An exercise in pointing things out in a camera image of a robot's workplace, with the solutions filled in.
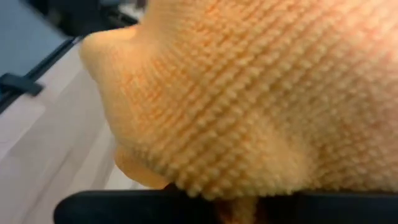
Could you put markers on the orange microfiber towel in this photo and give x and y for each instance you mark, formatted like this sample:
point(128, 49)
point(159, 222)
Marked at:
point(233, 93)

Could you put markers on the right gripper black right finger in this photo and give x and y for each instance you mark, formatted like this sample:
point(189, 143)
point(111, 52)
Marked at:
point(326, 210)

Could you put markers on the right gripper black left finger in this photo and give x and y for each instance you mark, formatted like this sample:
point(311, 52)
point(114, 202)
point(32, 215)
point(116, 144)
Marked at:
point(124, 208)

